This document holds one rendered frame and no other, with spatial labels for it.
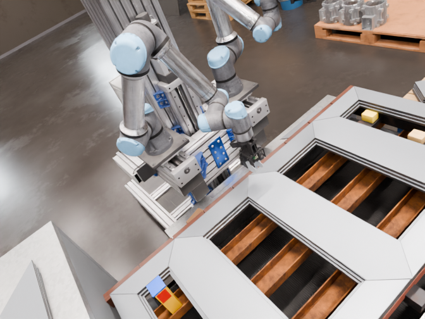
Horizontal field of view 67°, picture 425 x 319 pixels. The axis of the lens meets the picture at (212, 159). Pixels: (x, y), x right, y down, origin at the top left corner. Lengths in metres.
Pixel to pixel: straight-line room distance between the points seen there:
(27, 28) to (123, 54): 11.07
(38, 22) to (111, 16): 10.69
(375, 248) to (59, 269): 1.12
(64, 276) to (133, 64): 0.79
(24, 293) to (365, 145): 1.46
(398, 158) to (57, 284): 1.38
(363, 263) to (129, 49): 1.02
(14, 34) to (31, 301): 11.10
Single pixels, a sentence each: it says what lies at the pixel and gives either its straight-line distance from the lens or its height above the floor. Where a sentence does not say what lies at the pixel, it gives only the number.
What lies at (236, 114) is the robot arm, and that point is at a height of 1.26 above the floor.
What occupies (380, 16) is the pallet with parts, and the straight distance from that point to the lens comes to 4.04.
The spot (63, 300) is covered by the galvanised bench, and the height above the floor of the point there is 1.05.
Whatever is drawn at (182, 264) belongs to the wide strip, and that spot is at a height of 0.85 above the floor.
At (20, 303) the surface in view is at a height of 1.07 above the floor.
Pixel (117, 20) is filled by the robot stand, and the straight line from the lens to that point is 1.57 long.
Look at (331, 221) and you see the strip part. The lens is 1.28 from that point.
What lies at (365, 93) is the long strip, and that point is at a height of 0.85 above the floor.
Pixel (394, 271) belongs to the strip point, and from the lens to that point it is 1.19.
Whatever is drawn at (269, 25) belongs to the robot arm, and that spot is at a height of 1.36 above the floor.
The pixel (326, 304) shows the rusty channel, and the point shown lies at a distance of 1.32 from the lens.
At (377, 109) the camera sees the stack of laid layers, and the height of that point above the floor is 0.83.
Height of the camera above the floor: 1.90
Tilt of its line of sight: 39 degrees down
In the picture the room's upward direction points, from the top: 25 degrees counter-clockwise
